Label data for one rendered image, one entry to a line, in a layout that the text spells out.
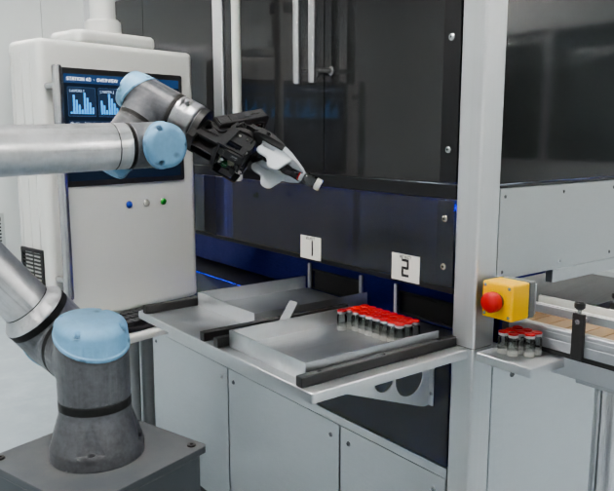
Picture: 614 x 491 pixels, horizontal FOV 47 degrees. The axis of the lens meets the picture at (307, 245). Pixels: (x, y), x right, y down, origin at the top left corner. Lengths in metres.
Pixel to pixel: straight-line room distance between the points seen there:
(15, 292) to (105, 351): 0.19
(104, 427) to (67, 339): 0.15
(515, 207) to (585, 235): 0.28
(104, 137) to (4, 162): 0.15
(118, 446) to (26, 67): 1.11
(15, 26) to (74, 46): 4.76
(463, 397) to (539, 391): 0.24
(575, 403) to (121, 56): 1.49
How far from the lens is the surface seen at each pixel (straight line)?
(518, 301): 1.39
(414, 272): 1.53
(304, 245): 1.82
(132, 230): 2.08
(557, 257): 1.65
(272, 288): 1.91
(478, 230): 1.41
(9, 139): 1.08
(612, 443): 1.53
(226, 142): 1.24
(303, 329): 1.55
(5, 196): 6.66
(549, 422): 1.76
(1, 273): 1.23
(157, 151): 1.14
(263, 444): 2.17
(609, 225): 1.81
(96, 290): 2.04
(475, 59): 1.42
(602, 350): 1.42
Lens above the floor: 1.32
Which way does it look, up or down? 9 degrees down
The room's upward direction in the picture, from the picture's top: straight up
